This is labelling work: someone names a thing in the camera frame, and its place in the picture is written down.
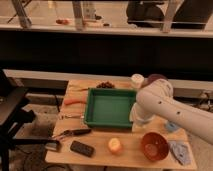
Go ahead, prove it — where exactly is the green plastic tray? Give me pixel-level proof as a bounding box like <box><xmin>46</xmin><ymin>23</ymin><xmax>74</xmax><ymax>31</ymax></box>
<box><xmin>84</xmin><ymin>88</ymin><xmax>136</xmax><ymax>129</ymax></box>

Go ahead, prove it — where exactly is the purple bowl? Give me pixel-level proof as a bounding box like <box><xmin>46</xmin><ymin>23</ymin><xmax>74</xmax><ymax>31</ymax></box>
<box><xmin>147</xmin><ymin>74</ymin><xmax>166</xmax><ymax>84</ymax></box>

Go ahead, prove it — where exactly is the black handled tool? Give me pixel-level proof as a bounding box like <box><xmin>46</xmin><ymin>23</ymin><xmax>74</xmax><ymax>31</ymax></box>
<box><xmin>53</xmin><ymin>128</ymin><xmax>92</xmax><ymax>139</ymax></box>

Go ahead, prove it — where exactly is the black stand left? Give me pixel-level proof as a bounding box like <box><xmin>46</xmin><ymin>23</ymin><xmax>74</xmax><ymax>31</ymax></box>
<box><xmin>0</xmin><ymin>69</ymin><xmax>59</xmax><ymax>171</ymax></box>

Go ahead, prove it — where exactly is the blue cloth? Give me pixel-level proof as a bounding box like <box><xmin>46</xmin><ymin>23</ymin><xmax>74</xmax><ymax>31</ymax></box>
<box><xmin>169</xmin><ymin>141</ymin><xmax>191</xmax><ymax>166</ymax></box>
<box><xmin>165</xmin><ymin>121</ymin><xmax>179</xmax><ymax>132</ymax></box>

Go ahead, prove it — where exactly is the white cup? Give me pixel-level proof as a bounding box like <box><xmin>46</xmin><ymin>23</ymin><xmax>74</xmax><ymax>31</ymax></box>
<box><xmin>131</xmin><ymin>74</ymin><xmax>144</xmax><ymax>89</ymax></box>

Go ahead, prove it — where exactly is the blue cloth middle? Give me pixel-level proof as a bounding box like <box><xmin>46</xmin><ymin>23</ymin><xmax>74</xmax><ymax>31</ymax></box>
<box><xmin>165</xmin><ymin>121</ymin><xmax>179</xmax><ymax>132</ymax></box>

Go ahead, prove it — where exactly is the red bowl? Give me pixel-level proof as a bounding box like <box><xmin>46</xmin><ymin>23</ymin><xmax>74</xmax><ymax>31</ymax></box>
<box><xmin>140</xmin><ymin>132</ymin><xmax>169</xmax><ymax>162</ymax></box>

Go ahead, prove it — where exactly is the small grey brush block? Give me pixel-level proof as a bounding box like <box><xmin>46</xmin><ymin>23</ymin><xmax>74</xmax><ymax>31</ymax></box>
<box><xmin>45</xmin><ymin>143</ymin><xmax>60</xmax><ymax>152</ymax></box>

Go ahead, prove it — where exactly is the yellow apple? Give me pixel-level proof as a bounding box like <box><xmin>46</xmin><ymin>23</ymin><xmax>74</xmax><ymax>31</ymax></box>
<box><xmin>108</xmin><ymin>138</ymin><xmax>122</xmax><ymax>154</ymax></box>

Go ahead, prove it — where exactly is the dark grapes bunch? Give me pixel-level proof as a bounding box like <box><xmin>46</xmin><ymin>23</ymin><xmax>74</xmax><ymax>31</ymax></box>
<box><xmin>96</xmin><ymin>82</ymin><xmax>115</xmax><ymax>88</ymax></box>

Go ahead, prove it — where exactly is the metal fork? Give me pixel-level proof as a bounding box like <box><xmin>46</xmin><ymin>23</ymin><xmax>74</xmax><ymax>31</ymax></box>
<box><xmin>59</xmin><ymin>115</ymin><xmax>84</xmax><ymax>120</ymax></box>

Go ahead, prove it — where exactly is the blue cloth front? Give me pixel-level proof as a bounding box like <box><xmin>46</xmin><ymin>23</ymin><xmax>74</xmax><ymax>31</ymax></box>
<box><xmin>169</xmin><ymin>141</ymin><xmax>191</xmax><ymax>166</ymax></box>

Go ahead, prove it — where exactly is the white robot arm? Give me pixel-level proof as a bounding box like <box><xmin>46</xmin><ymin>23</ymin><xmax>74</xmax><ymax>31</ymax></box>
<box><xmin>129</xmin><ymin>79</ymin><xmax>213</xmax><ymax>145</ymax></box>

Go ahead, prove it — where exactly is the black rectangular block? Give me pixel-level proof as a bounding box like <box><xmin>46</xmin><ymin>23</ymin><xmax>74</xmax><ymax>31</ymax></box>
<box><xmin>70</xmin><ymin>141</ymin><xmax>95</xmax><ymax>157</ymax></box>

